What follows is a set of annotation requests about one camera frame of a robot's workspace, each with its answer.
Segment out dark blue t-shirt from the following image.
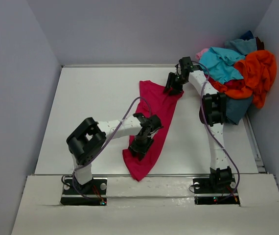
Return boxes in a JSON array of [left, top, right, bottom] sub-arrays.
[[240, 30, 254, 41]]

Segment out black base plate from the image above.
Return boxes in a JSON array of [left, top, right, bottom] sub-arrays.
[[188, 178, 240, 206], [60, 175, 107, 206]]

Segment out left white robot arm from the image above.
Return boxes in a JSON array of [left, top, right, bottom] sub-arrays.
[[66, 113, 162, 192]]

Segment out magenta t-shirt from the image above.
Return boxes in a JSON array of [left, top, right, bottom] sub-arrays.
[[122, 81, 183, 182]]

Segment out grey-blue t-shirt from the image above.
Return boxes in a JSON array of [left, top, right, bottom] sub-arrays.
[[224, 38, 257, 56]]

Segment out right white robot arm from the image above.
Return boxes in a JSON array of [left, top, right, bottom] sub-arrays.
[[164, 70, 233, 194]]

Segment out maroon t-shirt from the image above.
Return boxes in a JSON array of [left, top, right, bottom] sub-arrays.
[[255, 37, 265, 50]]

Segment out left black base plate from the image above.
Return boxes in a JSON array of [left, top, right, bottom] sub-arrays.
[[60, 175, 107, 206]]

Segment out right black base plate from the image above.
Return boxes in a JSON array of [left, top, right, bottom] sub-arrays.
[[188, 178, 240, 206]]

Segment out red t-shirt in pile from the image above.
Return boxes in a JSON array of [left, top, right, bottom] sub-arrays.
[[224, 79, 245, 90]]

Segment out slate blue t-shirt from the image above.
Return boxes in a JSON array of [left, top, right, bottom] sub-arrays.
[[226, 96, 253, 125]]

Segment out pink t-shirt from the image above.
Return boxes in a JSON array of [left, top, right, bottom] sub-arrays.
[[195, 48, 209, 60]]

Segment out orange t-shirt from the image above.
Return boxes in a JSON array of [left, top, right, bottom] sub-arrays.
[[209, 50, 277, 109]]

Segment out cyan t-shirt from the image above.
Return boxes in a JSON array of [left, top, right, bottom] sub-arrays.
[[199, 47, 245, 84]]

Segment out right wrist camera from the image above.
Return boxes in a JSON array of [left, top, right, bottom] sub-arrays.
[[175, 57, 203, 77]]

